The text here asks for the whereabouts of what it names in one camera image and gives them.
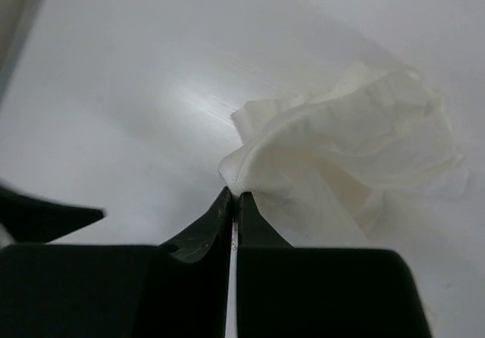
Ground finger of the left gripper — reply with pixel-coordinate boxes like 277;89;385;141
1;184;105;243

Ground white fabric skirt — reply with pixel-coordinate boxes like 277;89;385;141
218;63;468;247

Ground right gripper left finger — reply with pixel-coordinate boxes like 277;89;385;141
1;189;232;337

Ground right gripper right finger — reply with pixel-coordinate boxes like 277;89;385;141
236;193;431;337

